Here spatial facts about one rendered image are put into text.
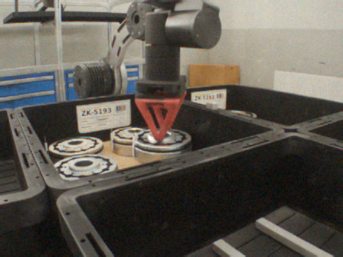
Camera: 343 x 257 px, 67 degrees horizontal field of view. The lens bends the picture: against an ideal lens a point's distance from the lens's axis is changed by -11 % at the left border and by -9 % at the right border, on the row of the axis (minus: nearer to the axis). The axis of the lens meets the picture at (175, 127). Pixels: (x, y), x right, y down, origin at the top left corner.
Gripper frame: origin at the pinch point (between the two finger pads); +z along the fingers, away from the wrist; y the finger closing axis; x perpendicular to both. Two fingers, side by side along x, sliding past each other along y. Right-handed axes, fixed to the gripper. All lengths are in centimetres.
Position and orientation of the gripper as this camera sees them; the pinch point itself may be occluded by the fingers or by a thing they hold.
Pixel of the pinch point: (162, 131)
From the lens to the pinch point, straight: 50.0
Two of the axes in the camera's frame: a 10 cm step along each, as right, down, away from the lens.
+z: -0.1, 9.5, 3.1
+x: -9.8, -0.7, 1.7
